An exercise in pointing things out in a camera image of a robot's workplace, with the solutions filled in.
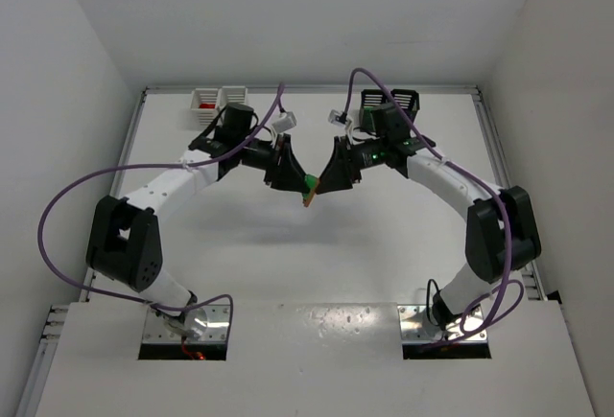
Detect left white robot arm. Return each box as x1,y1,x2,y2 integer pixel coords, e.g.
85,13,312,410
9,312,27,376
85,104,310,317

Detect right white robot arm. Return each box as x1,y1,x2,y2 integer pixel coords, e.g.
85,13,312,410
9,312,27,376
316,102,541,327

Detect left black slotted container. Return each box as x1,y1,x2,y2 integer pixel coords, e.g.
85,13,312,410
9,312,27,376
359,89,389,133

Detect black slotted container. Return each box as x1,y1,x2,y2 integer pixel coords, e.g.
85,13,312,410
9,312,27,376
390,89,420,122
359,89,389,133

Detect right black slotted container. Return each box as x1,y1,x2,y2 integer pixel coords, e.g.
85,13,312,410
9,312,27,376
390,89,420,122

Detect right white slotted container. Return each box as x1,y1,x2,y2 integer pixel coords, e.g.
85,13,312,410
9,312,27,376
219,86,248,108

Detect white slotted container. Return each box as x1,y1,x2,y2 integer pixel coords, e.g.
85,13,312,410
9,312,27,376
189,87,220,129
219,86,248,108

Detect left white slotted container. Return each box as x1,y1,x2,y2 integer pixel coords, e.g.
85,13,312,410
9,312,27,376
189,87,220,129

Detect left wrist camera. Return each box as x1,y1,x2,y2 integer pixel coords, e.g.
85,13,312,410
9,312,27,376
271,111,296,134

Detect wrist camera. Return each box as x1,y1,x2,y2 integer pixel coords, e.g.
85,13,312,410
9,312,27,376
327,109,353,129
271,111,296,134

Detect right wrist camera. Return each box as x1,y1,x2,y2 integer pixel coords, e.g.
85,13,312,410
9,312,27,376
327,109,353,129

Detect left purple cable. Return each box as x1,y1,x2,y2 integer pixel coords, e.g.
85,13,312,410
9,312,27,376
36,82,287,317

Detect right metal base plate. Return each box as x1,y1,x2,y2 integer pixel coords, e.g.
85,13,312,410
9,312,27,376
397,305,488,346

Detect metal base plate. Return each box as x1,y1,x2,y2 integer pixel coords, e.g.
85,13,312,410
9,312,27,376
142,304,230,345
397,305,488,346

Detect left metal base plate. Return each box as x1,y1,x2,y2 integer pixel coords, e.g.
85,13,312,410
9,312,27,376
142,304,230,345

